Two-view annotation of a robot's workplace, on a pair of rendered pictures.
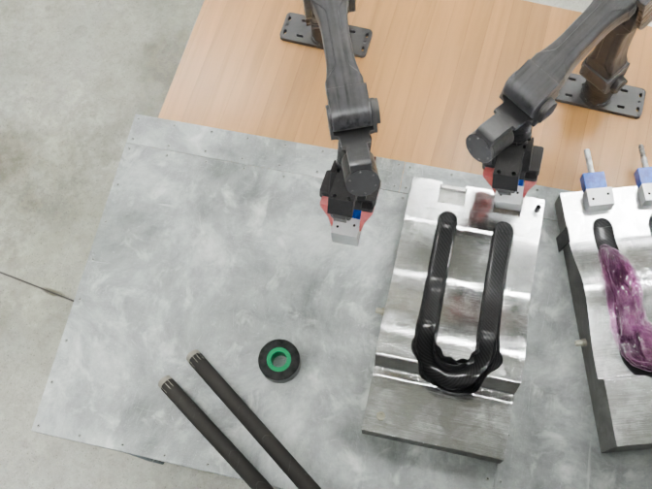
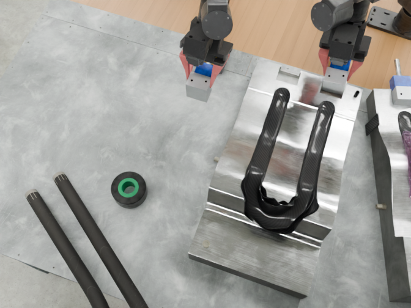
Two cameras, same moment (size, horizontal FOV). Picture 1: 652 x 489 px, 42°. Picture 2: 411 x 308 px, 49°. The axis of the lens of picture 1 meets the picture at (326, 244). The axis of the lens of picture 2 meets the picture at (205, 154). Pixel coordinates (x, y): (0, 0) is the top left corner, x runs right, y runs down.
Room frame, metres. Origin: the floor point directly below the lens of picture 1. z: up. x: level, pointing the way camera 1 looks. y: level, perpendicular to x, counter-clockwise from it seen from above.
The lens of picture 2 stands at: (0.01, -0.03, 1.82)
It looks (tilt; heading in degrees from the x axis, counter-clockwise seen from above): 67 degrees down; 357
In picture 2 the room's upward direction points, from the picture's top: 2 degrees clockwise
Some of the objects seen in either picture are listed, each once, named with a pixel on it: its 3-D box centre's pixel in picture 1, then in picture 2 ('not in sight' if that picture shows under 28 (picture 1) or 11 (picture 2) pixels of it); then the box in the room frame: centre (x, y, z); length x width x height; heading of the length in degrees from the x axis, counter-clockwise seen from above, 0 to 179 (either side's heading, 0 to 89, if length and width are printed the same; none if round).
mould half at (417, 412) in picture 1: (455, 311); (280, 167); (0.39, -0.22, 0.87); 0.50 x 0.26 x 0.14; 159
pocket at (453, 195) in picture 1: (451, 197); (287, 79); (0.61, -0.26, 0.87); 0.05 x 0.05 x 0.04; 69
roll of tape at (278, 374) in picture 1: (279, 361); (129, 189); (0.36, 0.12, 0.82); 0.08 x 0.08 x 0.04
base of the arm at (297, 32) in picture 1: (325, 25); not in sight; (1.08, -0.08, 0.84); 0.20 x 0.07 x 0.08; 65
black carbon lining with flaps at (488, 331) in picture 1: (465, 298); (290, 153); (0.40, -0.24, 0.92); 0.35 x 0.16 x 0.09; 159
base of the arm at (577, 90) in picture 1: (600, 85); (408, 18); (0.82, -0.62, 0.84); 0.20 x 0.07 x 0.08; 65
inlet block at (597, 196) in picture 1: (592, 179); (400, 82); (0.61, -0.54, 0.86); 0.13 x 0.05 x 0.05; 176
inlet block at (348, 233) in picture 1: (351, 208); (205, 69); (0.60, -0.06, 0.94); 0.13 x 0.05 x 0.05; 159
